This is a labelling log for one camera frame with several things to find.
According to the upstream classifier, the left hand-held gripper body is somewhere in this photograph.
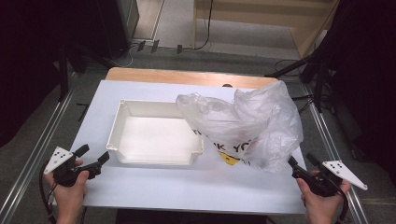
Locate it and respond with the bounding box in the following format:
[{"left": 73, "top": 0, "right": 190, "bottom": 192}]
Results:
[{"left": 43, "top": 147, "right": 92, "bottom": 188}]

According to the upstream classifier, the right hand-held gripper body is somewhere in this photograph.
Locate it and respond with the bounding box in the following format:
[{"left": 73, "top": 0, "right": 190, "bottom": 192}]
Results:
[{"left": 303, "top": 160, "right": 368, "bottom": 198}]

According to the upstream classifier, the white plastic tray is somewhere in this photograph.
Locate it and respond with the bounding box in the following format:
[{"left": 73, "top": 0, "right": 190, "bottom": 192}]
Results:
[{"left": 106, "top": 99, "right": 205, "bottom": 166}]

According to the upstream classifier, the clear plastic bag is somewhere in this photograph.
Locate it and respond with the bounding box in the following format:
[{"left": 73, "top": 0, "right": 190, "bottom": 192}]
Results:
[{"left": 176, "top": 79, "right": 304, "bottom": 174}]

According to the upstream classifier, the person's right hand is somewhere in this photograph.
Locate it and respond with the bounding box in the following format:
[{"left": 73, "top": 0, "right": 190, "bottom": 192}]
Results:
[{"left": 296, "top": 170, "right": 352, "bottom": 224}]

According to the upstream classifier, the person's left hand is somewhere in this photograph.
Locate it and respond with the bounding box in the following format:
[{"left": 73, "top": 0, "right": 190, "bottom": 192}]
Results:
[{"left": 44, "top": 160, "right": 91, "bottom": 224}]

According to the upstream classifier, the white table mat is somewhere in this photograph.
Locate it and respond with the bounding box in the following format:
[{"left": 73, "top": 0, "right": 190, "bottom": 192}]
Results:
[{"left": 70, "top": 79, "right": 307, "bottom": 216}]

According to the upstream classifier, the black stand leg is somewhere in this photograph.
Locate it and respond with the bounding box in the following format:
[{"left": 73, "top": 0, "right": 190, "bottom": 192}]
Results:
[{"left": 264, "top": 55, "right": 316, "bottom": 78}]

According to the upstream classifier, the black curtain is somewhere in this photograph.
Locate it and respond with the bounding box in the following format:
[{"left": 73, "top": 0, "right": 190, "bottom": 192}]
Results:
[{"left": 306, "top": 0, "right": 396, "bottom": 176}]

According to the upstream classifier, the metal floor rail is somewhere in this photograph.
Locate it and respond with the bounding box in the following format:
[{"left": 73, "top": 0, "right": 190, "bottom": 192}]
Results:
[
  {"left": 0, "top": 90, "right": 77, "bottom": 220},
  {"left": 302, "top": 83, "right": 371, "bottom": 224}
]

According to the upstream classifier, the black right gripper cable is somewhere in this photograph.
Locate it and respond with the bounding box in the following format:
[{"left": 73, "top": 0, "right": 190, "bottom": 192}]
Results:
[{"left": 334, "top": 183, "right": 349, "bottom": 224}]

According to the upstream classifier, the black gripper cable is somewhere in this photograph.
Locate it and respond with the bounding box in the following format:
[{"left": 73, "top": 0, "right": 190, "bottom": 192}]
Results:
[
  {"left": 334, "top": 183, "right": 349, "bottom": 224},
  {"left": 38, "top": 160, "right": 58, "bottom": 224}
]

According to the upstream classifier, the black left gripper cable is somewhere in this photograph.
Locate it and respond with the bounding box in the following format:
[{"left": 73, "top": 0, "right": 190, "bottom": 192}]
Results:
[{"left": 38, "top": 160, "right": 58, "bottom": 224}]

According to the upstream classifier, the black stand post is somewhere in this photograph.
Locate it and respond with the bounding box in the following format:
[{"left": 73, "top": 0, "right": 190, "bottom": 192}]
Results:
[{"left": 58, "top": 46, "right": 70, "bottom": 103}]

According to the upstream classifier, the light wooden frame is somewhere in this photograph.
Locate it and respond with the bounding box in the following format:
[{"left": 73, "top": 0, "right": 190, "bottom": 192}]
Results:
[{"left": 192, "top": 0, "right": 340, "bottom": 59}]

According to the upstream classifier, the black hanging cable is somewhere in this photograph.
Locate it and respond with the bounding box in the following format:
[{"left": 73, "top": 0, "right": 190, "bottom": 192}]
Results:
[{"left": 194, "top": 0, "right": 216, "bottom": 51}]

